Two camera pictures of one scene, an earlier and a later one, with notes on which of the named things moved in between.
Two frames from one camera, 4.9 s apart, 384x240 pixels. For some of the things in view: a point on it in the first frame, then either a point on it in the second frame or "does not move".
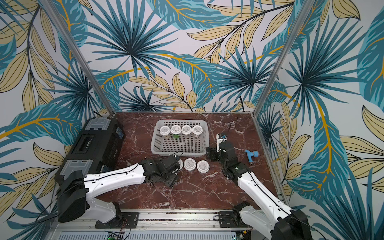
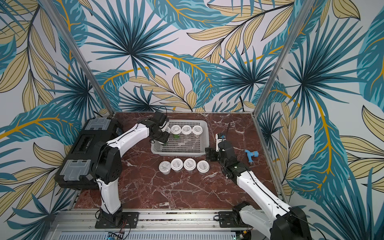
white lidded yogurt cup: x=189 y=164 does not move
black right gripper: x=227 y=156 does not move
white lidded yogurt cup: x=165 y=130 does not move
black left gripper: x=173 y=180 → x=164 y=139
